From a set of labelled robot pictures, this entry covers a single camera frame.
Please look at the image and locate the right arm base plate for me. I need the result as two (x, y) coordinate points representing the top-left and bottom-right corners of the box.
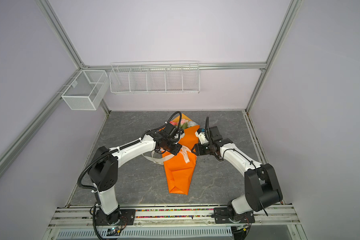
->
(211, 206), (255, 224)

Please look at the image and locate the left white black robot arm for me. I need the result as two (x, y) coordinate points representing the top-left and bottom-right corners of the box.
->
(77, 111), (184, 240)

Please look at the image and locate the orange yellow wrapping paper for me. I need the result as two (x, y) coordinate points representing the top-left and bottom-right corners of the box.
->
(164, 124), (200, 195)

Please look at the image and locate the white fake rose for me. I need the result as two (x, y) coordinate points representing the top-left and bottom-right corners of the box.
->
(188, 121), (198, 128)

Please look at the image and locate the aluminium mounting rail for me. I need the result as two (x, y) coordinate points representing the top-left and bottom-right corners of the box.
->
(48, 205), (301, 228)

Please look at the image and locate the long white wire basket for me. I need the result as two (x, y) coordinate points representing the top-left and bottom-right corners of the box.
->
(109, 61), (201, 94)

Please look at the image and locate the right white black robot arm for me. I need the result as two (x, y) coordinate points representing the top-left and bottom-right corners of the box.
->
(192, 127), (283, 222)

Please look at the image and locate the small white mesh basket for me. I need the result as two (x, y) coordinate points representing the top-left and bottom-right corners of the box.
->
(62, 70), (110, 111)

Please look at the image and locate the cream printed ribbon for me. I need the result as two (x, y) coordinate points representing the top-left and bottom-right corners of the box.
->
(142, 145), (199, 165)

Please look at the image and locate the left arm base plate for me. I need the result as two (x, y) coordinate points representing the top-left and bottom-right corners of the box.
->
(95, 209), (136, 226)

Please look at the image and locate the white vent grille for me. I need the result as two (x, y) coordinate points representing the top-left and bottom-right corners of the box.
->
(56, 226), (233, 240)

